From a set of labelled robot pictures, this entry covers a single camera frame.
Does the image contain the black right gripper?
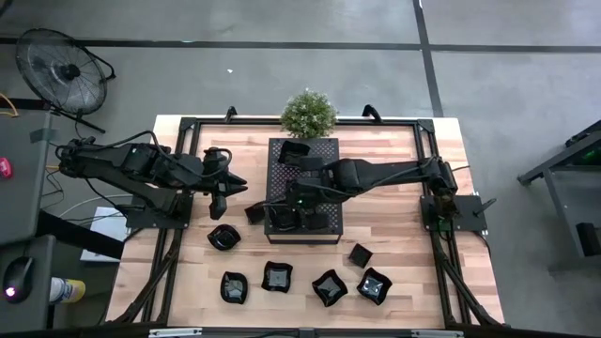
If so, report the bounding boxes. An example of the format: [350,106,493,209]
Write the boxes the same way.
[285,157,347,231]

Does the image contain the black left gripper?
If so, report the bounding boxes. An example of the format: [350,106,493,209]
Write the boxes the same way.
[201,146,249,221]

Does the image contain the small black square plate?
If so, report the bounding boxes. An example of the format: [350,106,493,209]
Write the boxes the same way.
[347,242,375,269]
[243,202,267,225]

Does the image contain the black deep wavy square plate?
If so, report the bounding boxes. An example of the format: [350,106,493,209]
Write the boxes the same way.
[277,139,311,166]

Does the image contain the black rounded pointed-corner plate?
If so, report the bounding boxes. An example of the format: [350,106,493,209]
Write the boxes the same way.
[207,223,242,252]
[267,204,300,234]

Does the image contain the glossy black wavy square plate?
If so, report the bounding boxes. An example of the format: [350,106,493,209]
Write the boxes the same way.
[355,267,393,306]
[260,260,294,294]
[311,268,349,308]

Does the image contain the black perforated metal riser shelf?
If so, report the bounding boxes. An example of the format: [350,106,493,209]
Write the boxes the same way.
[263,136,345,245]

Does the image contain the potted green artificial plant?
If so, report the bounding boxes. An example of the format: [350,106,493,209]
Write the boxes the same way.
[280,87,339,141]

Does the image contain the glossy black rounded square plate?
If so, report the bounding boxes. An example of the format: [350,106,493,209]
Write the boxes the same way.
[220,270,249,305]

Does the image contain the white box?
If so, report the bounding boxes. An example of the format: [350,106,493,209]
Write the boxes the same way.
[79,206,133,263]

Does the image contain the black metal beam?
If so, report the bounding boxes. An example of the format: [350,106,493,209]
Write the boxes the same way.
[36,209,126,260]

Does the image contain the white spray can yellow cap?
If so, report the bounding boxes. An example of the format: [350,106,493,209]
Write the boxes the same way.
[48,276,87,305]

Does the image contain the black floor fan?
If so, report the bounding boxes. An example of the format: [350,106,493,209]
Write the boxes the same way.
[14,27,116,135]

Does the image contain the grey side desk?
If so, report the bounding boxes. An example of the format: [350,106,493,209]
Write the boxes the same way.
[0,110,53,246]
[0,234,56,332]

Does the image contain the black computer mouse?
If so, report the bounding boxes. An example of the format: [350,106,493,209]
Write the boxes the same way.
[1,255,36,305]

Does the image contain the grey metal equipment stand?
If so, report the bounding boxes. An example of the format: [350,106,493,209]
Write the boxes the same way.
[517,119,601,274]

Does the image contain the black box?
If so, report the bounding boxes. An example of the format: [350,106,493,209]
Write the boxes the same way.
[575,222,601,258]

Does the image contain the black metal table frame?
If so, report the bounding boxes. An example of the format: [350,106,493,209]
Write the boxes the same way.
[105,115,506,330]

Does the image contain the silver aluminium bracket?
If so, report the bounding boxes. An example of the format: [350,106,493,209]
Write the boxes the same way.
[147,327,203,338]
[410,329,465,338]

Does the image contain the yellow cable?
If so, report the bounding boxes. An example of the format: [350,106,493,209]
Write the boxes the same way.
[0,92,20,118]

